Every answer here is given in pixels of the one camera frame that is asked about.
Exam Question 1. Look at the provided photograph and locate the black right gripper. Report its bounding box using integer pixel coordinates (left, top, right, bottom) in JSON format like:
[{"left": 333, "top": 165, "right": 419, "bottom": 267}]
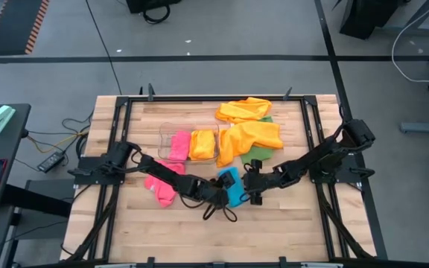
[{"left": 242, "top": 159, "right": 277, "bottom": 206}]

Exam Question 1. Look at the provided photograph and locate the blue microfiber towel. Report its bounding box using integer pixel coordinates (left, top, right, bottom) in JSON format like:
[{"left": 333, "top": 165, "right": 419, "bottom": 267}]
[{"left": 217, "top": 166, "right": 251, "bottom": 208}]

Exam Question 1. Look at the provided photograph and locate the orange microfiber towel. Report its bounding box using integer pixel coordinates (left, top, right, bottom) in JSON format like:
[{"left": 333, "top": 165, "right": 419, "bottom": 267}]
[
  {"left": 216, "top": 121, "right": 285, "bottom": 168},
  {"left": 214, "top": 97, "right": 273, "bottom": 124},
  {"left": 188, "top": 129, "right": 217, "bottom": 161}
]

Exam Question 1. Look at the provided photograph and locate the pink microfiber towel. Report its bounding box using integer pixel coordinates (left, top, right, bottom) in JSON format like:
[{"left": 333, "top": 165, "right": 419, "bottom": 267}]
[
  {"left": 143, "top": 159, "right": 188, "bottom": 208},
  {"left": 168, "top": 130, "right": 192, "bottom": 162}
]

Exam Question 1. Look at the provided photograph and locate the green microfiber towel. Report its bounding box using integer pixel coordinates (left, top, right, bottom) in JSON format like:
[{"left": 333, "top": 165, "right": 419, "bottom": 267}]
[{"left": 240, "top": 115, "right": 275, "bottom": 165}]

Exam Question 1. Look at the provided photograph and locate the clear plastic bin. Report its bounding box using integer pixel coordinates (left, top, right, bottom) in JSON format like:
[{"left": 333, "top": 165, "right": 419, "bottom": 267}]
[{"left": 157, "top": 122, "right": 221, "bottom": 165}]

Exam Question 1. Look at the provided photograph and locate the black power adapter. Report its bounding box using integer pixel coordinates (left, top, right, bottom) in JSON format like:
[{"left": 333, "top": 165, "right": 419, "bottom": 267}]
[{"left": 37, "top": 150, "right": 66, "bottom": 173}]

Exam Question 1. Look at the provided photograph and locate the grey desk foot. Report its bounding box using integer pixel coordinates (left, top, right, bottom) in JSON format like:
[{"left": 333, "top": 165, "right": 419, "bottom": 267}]
[{"left": 399, "top": 121, "right": 429, "bottom": 135}]

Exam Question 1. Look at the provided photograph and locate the black desk base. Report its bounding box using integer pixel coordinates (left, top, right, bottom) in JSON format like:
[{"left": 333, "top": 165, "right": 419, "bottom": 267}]
[{"left": 339, "top": 0, "right": 429, "bottom": 40}]

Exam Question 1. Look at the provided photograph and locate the black side desk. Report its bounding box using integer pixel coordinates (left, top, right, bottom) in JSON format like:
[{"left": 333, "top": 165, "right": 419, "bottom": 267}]
[{"left": 0, "top": 103, "right": 32, "bottom": 213}]

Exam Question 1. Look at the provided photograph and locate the black floor mat orange edge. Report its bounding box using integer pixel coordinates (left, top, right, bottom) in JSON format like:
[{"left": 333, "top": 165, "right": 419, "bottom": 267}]
[{"left": 0, "top": 0, "right": 50, "bottom": 57}]

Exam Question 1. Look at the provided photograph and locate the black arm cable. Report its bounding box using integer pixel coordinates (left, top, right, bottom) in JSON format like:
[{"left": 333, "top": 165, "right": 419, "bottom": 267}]
[{"left": 179, "top": 193, "right": 238, "bottom": 223}]

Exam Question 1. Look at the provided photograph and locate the black metal table frame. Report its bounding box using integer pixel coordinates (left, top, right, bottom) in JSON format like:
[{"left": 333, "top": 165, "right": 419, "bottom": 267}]
[{"left": 89, "top": 84, "right": 349, "bottom": 267}]

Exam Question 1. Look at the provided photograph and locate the black cable bundle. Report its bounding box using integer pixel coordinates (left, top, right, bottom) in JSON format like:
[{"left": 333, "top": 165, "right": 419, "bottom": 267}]
[
  {"left": 65, "top": 184, "right": 121, "bottom": 261},
  {"left": 317, "top": 182, "right": 374, "bottom": 260}
]

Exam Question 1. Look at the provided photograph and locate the yellow floor cable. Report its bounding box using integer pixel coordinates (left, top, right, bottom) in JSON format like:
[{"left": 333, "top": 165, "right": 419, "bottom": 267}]
[{"left": 26, "top": 130, "right": 89, "bottom": 154}]

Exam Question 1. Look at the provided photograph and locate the white floor cable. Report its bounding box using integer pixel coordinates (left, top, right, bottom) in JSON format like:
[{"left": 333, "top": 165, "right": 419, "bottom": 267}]
[{"left": 391, "top": 0, "right": 429, "bottom": 83}]

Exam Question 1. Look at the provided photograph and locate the thin black floor cable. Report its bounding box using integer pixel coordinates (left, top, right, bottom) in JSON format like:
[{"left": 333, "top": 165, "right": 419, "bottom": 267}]
[{"left": 85, "top": 0, "right": 123, "bottom": 96}]

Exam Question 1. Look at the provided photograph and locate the black equipment with cable loop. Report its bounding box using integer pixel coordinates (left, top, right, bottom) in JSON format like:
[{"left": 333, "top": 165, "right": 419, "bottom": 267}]
[{"left": 126, "top": 0, "right": 184, "bottom": 25}]

